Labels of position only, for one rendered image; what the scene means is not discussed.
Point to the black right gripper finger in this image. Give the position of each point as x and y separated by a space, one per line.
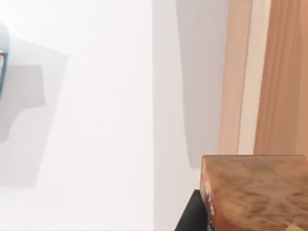
194 211

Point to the teal and grey object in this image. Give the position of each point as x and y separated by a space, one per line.
3 72

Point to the brown wooden block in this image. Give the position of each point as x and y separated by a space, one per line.
257 192

